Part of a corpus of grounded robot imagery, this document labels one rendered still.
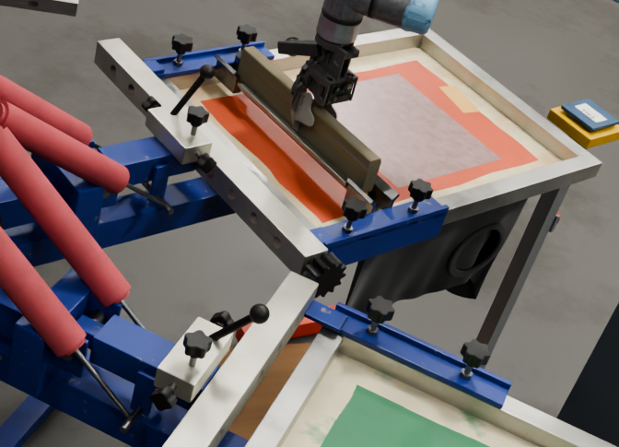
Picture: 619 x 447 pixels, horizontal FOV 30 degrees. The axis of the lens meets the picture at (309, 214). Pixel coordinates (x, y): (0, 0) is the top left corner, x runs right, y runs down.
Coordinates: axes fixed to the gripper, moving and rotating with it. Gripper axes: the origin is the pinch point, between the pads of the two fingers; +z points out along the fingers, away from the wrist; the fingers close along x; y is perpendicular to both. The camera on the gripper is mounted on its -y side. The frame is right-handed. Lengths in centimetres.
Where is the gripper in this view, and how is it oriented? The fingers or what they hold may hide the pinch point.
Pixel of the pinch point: (303, 121)
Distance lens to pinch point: 222.1
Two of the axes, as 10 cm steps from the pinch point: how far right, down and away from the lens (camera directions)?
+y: 5.9, 5.9, -5.5
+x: 7.7, -2.2, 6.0
